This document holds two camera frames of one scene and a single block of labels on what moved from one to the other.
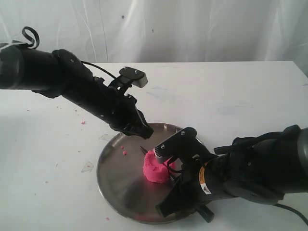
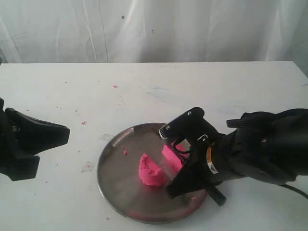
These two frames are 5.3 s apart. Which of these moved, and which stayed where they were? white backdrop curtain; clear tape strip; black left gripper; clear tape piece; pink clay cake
Moved: black left gripper; pink clay cake
Stayed: clear tape strip; clear tape piece; white backdrop curtain
